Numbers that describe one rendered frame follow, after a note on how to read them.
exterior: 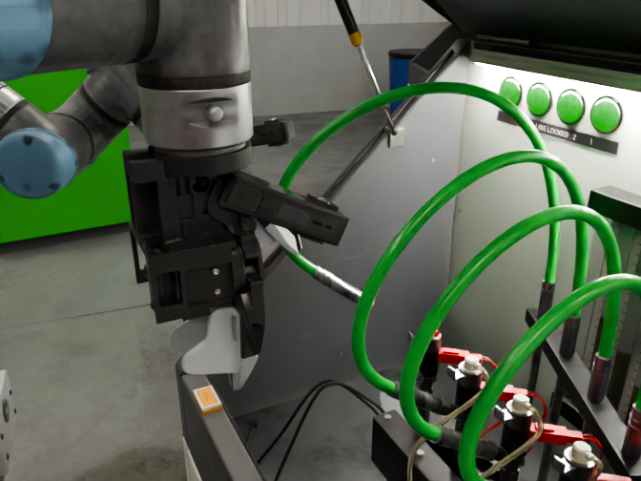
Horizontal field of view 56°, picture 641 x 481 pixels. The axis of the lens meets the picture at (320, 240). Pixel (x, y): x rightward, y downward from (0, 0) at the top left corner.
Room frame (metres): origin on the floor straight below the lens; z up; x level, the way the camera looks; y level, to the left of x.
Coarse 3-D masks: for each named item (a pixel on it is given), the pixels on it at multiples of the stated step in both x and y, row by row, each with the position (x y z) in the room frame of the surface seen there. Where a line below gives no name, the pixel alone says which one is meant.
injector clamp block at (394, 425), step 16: (384, 416) 0.68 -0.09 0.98; (400, 416) 0.68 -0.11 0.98; (432, 416) 0.68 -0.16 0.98; (384, 432) 0.66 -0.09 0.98; (400, 432) 0.65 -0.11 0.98; (416, 432) 0.65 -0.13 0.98; (384, 448) 0.65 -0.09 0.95; (400, 448) 0.62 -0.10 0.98; (432, 448) 0.66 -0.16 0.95; (448, 448) 0.63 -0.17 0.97; (384, 464) 0.65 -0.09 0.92; (400, 464) 0.62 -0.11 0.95; (416, 464) 0.59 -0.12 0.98; (432, 464) 0.59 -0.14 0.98; (448, 464) 0.63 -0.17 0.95; (480, 464) 0.59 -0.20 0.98; (400, 480) 0.62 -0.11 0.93; (416, 480) 0.59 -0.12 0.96; (432, 480) 0.57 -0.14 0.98; (448, 480) 0.57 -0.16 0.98; (496, 480) 0.57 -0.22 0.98
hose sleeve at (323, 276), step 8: (320, 272) 0.72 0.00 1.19; (328, 272) 0.73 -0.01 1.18; (320, 280) 0.72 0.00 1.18; (328, 280) 0.72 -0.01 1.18; (336, 280) 0.73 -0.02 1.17; (336, 288) 0.72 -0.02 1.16; (344, 288) 0.72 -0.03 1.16; (352, 288) 0.73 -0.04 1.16; (344, 296) 0.73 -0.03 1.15; (352, 296) 0.72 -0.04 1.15; (360, 296) 0.73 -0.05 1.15
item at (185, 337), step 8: (232, 304) 0.43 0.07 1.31; (192, 320) 0.43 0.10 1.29; (200, 320) 0.43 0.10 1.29; (176, 328) 0.42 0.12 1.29; (184, 328) 0.42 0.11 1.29; (192, 328) 0.43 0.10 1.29; (200, 328) 0.43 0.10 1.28; (176, 336) 0.42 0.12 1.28; (184, 336) 0.42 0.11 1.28; (192, 336) 0.42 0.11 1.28; (200, 336) 0.43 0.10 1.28; (176, 344) 0.42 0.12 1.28; (184, 344) 0.42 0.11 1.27; (192, 344) 0.42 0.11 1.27; (184, 352) 0.42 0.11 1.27; (232, 384) 0.42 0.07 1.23
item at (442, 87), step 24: (384, 96) 0.73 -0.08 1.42; (408, 96) 0.73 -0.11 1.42; (480, 96) 0.74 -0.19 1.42; (336, 120) 0.73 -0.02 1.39; (528, 120) 0.74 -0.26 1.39; (312, 144) 0.72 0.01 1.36; (288, 168) 0.72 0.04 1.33; (552, 192) 0.74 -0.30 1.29; (552, 240) 0.75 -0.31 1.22; (312, 264) 0.73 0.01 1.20; (552, 264) 0.75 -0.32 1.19; (552, 288) 0.74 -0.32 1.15
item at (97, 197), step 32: (32, 96) 3.45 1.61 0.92; (64, 96) 3.52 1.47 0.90; (96, 160) 3.58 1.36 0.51; (0, 192) 3.33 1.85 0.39; (64, 192) 3.48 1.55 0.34; (96, 192) 3.56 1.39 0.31; (0, 224) 3.31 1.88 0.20; (32, 224) 3.39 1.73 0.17; (64, 224) 3.47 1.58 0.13; (96, 224) 3.55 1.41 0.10; (128, 224) 3.68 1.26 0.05
